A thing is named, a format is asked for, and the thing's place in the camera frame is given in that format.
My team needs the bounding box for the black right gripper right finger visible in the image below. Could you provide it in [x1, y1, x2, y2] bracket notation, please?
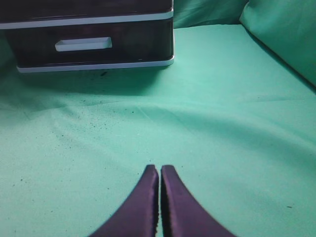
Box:
[160, 165, 234, 237]

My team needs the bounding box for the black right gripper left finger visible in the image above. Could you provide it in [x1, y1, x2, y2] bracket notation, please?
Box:
[91, 164, 158, 237]

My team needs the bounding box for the dark bottom drawer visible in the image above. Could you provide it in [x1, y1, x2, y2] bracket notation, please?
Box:
[4, 19, 174, 68]

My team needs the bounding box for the green cloth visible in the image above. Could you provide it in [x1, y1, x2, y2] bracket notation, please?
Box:
[0, 0, 316, 237]

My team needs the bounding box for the white frame drawer cabinet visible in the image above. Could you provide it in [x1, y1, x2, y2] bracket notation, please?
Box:
[0, 0, 174, 73]

